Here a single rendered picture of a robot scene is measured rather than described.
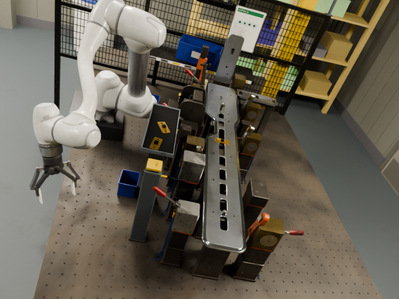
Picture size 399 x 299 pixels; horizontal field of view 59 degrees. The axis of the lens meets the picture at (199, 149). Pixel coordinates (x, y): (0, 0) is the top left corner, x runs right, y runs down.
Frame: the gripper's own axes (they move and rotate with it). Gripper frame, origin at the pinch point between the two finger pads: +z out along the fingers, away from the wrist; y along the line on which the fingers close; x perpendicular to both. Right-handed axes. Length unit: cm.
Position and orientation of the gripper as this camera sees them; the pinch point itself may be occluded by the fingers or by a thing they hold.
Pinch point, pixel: (57, 196)
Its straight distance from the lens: 167.3
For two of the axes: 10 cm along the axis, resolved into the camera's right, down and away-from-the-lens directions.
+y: -8.4, 1.9, -5.1
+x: 5.4, 3.7, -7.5
